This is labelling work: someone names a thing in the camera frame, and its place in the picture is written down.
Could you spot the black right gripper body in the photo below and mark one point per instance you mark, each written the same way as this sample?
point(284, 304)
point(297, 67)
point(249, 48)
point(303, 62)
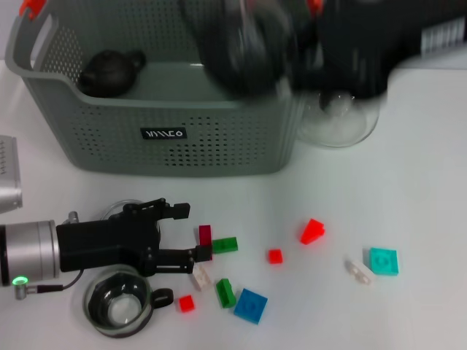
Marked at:
point(350, 47)

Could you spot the blue square toy brick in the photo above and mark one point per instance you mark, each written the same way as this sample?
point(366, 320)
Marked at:
point(251, 305)

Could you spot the red sloped toy brick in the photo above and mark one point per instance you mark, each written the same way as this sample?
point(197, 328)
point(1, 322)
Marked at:
point(312, 231)

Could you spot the glass teacup black sleeve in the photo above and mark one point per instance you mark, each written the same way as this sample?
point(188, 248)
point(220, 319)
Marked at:
point(115, 206)
point(116, 313)
point(248, 47)

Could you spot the dark red long brick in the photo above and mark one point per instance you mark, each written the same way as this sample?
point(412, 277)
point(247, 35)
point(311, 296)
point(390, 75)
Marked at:
point(205, 233)

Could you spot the grey-green perforated storage bin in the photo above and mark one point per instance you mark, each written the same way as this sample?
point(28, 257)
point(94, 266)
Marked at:
point(219, 146)

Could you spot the green toy brick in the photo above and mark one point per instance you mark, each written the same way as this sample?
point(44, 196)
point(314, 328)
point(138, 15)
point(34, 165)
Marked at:
point(225, 245)
point(225, 293)

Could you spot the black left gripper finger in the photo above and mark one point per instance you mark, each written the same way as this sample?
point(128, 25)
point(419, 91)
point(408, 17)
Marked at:
point(203, 252)
point(181, 210)

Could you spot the dark clay teapot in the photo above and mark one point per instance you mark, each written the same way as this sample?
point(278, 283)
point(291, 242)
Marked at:
point(109, 73)

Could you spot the white toy brick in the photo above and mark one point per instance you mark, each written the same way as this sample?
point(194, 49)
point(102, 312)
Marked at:
point(359, 271)
point(200, 279)

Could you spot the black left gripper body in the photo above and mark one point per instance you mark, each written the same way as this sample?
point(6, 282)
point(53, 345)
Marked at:
point(106, 244)

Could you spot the small red square brick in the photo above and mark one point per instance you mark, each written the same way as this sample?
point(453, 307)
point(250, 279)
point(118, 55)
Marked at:
point(275, 256)
point(187, 304)

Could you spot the glass teapot black lid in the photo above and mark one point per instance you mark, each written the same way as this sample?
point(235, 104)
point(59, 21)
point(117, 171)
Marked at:
point(335, 127)

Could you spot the teal square flat brick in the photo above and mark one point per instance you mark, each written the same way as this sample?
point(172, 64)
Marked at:
point(384, 261)

